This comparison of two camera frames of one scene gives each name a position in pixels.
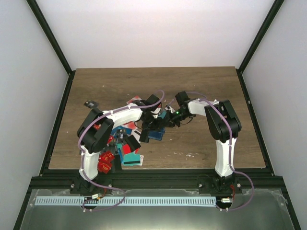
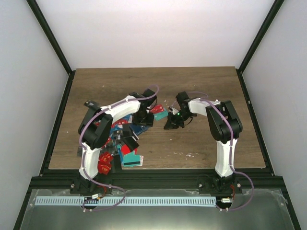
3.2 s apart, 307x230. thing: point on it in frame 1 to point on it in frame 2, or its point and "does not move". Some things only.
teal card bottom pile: (131, 159) does not move
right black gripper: (171, 122) does not move
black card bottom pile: (116, 165) does not move
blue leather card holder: (158, 135) to (137, 129)
